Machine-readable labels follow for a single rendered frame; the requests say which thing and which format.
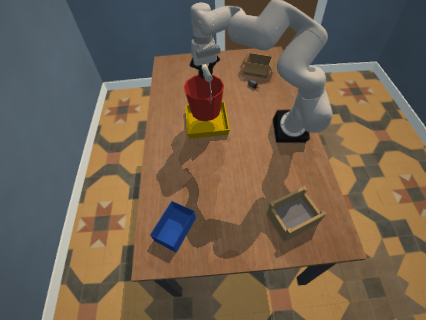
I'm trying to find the blue open bin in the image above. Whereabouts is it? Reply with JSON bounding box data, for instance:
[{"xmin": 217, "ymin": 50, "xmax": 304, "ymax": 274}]
[{"xmin": 150, "ymin": 202, "xmax": 196, "ymax": 253}]

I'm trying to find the brown cardboard box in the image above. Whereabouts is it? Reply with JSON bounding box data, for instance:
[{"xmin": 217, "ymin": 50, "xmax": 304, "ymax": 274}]
[{"xmin": 241, "ymin": 52, "xmax": 276, "ymax": 79}]

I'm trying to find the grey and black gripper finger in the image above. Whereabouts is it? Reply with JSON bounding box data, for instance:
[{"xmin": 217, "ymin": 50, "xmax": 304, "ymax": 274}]
[
  {"xmin": 190, "ymin": 58, "xmax": 204, "ymax": 79},
  {"xmin": 208, "ymin": 56, "xmax": 220, "ymax": 75}
]

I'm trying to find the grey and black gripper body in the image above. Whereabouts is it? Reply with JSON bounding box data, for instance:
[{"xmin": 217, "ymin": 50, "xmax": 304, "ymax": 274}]
[{"xmin": 191, "ymin": 40, "xmax": 217, "ymax": 66}]

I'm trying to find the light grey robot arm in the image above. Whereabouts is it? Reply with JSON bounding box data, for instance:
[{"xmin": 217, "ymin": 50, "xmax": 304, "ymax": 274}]
[{"xmin": 190, "ymin": 0, "xmax": 332, "ymax": 137}]

